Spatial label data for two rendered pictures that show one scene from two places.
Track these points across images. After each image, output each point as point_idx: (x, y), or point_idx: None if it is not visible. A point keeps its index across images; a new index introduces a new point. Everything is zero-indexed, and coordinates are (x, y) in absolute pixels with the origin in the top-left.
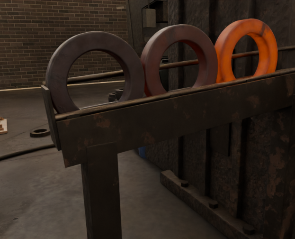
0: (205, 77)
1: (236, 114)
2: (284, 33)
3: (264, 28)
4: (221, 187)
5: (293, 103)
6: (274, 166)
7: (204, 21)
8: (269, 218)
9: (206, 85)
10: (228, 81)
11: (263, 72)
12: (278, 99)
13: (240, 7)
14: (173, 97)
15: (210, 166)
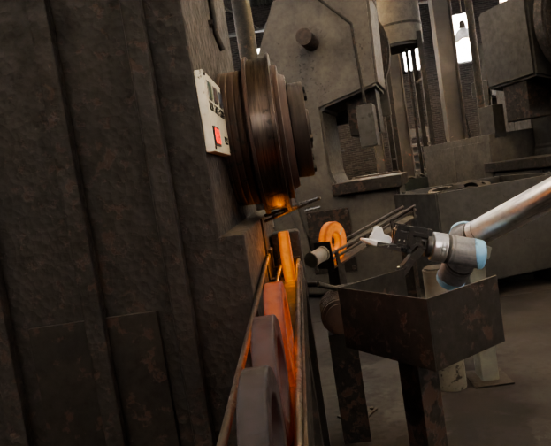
0: (285, 376)
1: (311, 410)
2: (243, 280)
3: (284, 288)
4: None
5: (310, 366)
6: None
7: (81, 274)
8: None
9: (298, 387)
10: (299, 371)
11: (290, 342)
12: (309, 369)
13: (164, 250)
14: (303, 421)
15: None
